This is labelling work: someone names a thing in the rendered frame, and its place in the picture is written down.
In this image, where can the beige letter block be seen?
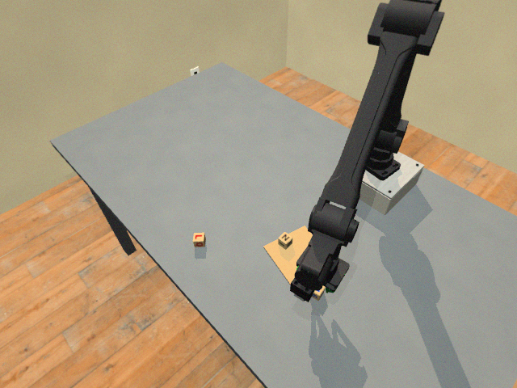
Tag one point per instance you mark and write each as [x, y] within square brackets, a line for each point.
[285, 240]
[199, 240]
[318, 294]

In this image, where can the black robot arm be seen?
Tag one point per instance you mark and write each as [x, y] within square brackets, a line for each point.
[402, 28]

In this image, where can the orange square mat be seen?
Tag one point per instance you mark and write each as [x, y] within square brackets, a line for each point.
[286, 260]

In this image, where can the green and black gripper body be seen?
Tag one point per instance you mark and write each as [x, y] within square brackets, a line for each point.
[341, 271]

